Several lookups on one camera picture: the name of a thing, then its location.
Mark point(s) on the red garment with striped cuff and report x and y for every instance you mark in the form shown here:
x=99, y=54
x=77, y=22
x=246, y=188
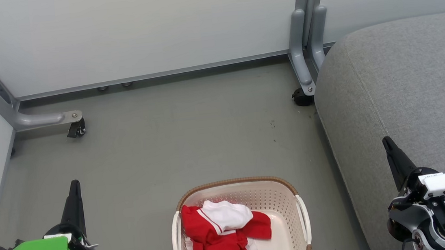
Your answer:
x=214, y=248

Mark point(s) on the grey partition leg with bracket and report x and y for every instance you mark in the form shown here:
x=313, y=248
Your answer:
x=38, y=119

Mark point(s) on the black caster wheel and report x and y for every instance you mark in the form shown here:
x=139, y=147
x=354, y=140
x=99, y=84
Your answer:
x=301, y=97
x=77, y=128

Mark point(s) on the cream perforated laundry basket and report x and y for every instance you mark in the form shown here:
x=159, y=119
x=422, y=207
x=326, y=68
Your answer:
x=280, y=217

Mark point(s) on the grey partition bottom rail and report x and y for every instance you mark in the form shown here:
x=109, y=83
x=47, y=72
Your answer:
x=160, y=74

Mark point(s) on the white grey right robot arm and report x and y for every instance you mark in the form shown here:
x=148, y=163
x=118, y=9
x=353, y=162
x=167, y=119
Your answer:
x=432, y=227

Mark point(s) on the grey fabric sofa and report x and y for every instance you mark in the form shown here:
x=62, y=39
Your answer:
x=406, y=82

